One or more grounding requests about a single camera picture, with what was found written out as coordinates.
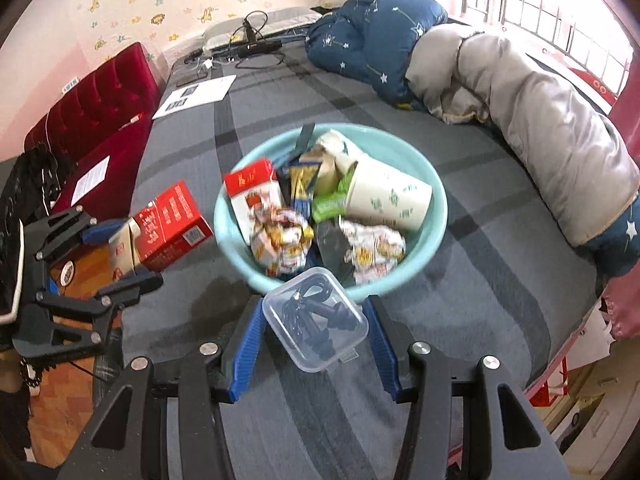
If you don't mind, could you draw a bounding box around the black cloth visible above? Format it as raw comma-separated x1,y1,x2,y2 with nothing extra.
0,142,68,226

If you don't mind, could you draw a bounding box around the light blue plastic basin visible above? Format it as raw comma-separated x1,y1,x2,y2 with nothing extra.
214,122,448,297

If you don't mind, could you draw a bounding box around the white and red cigarette box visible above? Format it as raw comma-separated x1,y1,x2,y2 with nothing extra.
223,158,283,246

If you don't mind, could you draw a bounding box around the dark blue packet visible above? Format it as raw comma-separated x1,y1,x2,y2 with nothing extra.
295,124,317,161

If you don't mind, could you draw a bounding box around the white paper cup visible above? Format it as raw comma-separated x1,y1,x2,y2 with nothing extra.
345,155,433,233

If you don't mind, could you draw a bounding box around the blue and yellow packet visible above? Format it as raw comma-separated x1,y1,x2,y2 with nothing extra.
287,152,326,221

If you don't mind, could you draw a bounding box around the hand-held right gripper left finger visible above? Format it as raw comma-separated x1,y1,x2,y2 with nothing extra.
57,295,266,480

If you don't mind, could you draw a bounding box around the blue and grey duvet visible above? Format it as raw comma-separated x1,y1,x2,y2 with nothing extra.
305,0,640,278

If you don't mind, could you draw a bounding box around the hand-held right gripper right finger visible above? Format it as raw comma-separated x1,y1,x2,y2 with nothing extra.
362,296,571,480

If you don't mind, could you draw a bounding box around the printed wrapper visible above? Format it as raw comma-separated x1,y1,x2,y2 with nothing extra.
250,207,315,277
340,217,407,285

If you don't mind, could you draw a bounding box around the beige carton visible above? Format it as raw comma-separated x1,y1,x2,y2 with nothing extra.
312,130,366,196

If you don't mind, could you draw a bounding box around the white paper bag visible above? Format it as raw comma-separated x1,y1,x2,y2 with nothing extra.
565,300,618,371

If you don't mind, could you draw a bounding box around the black power strip with cable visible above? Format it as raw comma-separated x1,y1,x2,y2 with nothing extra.
227,10,287,72

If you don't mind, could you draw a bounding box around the red padded headboard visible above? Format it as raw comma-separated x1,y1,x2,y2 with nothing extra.
24,41,162,216

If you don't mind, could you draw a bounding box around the window grille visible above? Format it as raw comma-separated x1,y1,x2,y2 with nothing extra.
462,0,633,96

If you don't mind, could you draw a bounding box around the red and gold cigarette box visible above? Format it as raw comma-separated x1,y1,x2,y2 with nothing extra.
107,181,215,281

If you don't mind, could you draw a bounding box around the grey clear plastic bag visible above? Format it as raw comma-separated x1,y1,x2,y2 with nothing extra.
315,220,358,281

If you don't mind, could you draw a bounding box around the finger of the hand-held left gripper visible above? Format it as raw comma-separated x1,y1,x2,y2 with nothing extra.
22,206,133,262
34,266,165,322

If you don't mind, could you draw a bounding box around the green packet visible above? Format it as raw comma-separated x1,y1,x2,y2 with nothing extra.
312,175,358,223

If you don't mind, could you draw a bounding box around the white paper label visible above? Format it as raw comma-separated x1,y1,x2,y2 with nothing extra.
70,155,111,202

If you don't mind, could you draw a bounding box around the clear plastic earplug case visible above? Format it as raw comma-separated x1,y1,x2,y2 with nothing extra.
261,267,370,373

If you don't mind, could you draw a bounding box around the white printed paper sheet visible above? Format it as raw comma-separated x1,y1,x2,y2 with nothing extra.
151,74,238,121

